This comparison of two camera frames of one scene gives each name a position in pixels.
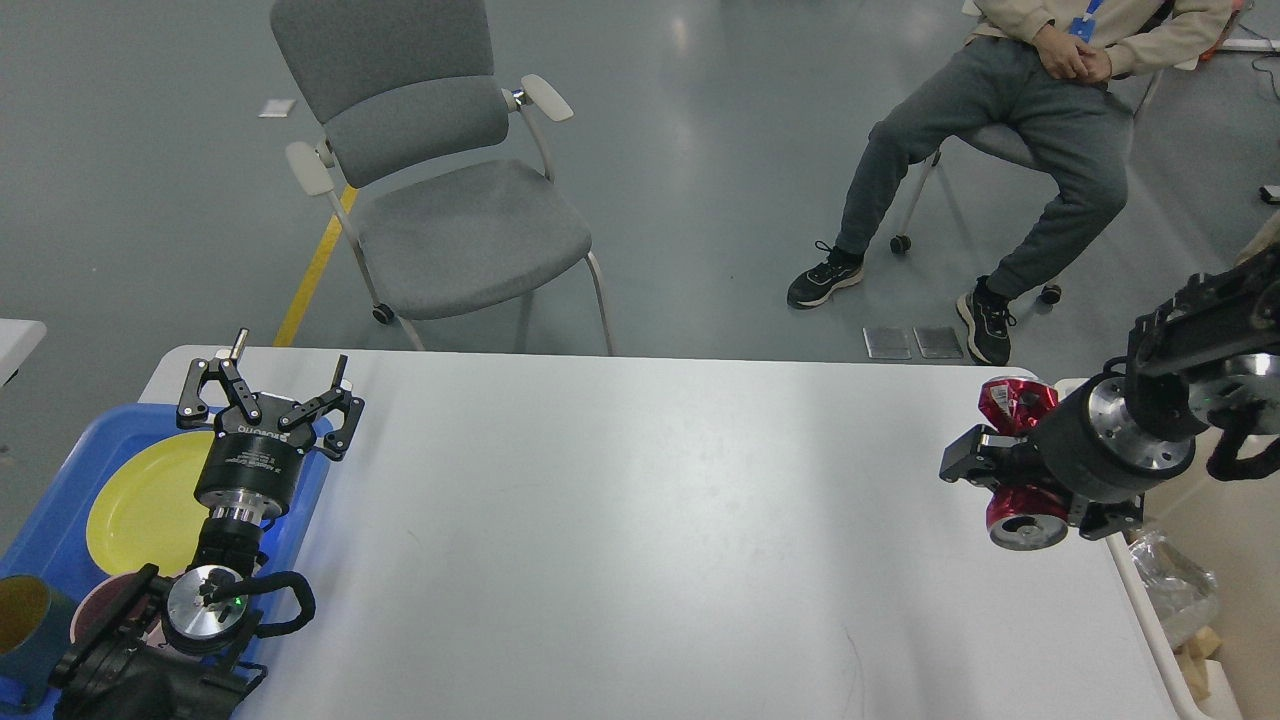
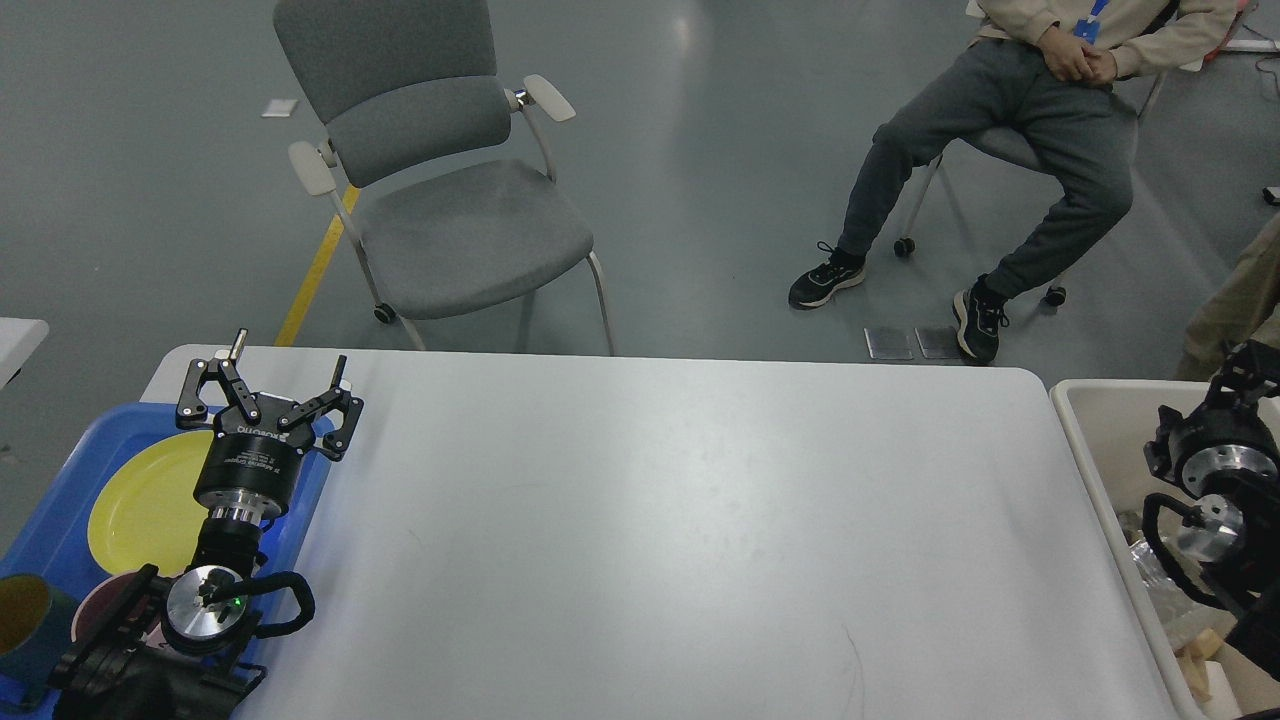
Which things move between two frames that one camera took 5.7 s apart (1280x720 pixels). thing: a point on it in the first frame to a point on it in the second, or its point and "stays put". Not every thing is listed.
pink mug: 102,596 stays put
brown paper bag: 1205,644 stays put
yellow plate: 147,513 stays put
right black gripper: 1089,451 to 1225,448
